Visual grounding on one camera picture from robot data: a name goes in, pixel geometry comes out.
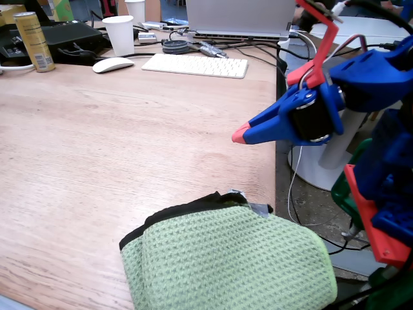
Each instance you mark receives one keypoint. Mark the black adapter with plug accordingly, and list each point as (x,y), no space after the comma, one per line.
(392,46)

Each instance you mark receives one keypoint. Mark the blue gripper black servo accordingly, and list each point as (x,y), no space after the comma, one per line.
(292,111)

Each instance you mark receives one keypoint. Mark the white computer mouse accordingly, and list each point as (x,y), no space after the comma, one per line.
(113,64)

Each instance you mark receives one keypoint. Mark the green table clamp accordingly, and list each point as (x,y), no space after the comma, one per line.
(390,294)
(340,193)

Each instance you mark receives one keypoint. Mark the green yellow carton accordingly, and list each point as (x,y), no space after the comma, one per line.
(61,9)

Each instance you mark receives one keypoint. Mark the yellow drink can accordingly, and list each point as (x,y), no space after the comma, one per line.
(34,42)

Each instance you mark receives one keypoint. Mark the red robot base plate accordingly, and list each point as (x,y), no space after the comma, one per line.
(384,248)

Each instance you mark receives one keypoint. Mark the white flat sheet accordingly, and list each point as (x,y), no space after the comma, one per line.
(9,303)

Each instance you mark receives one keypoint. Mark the white pedestal table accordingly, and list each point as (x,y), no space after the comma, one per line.
(309,171)

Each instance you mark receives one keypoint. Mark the person dark sleeved arm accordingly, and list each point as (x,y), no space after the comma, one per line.
(305,21)

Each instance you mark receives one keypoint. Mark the white paper cup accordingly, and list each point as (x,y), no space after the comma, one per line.
(135,11)
(117,35)

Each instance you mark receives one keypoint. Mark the flat silver device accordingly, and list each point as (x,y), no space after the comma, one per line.
(155,25)

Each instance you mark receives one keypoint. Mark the foil wrapped connector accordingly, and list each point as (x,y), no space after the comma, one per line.
(211,50)

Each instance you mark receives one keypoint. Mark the grey laptop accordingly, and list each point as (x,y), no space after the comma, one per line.
(238,16)

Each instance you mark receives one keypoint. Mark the white keyboard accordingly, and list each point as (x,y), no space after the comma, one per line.
(197,64)

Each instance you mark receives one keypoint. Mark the green waffle cloth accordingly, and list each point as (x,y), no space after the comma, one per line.
(226,258)

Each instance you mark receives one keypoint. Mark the black electronic box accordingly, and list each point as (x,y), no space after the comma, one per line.
(71,35)

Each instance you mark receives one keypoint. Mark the black round disc stack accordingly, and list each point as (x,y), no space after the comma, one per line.
(175,45)

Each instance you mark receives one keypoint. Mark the small silver device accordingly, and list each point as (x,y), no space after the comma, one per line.
(146,38)

